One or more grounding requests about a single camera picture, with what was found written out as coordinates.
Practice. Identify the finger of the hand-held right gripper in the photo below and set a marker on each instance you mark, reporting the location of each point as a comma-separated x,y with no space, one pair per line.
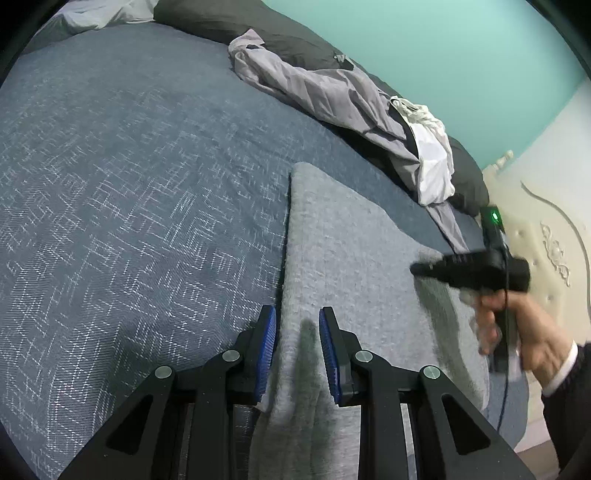
431,268

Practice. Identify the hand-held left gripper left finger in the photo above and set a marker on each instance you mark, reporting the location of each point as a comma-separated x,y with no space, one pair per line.
268,350

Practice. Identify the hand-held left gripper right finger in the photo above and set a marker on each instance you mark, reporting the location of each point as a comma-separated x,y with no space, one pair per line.
330,357

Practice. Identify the grey knit sweater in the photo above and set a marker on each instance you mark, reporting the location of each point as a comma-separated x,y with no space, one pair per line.
351,240

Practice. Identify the person's right forearm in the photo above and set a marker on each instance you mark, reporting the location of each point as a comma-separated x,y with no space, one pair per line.
572,406

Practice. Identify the person's right hand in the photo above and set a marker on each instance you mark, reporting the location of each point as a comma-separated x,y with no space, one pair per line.
540,341

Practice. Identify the cream tufted headboard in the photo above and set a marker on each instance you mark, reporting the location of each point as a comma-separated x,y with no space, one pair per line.
554,240

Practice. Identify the white garment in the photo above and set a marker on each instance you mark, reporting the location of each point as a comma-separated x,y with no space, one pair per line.
434,161

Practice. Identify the light grey jacket black cuffs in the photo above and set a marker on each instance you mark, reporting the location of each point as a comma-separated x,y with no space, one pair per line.
314,87

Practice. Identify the dark grey long pillow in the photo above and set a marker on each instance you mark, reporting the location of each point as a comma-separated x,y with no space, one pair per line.
258,23

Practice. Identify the light grey bed sheet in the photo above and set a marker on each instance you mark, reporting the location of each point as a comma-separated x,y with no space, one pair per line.
106,11

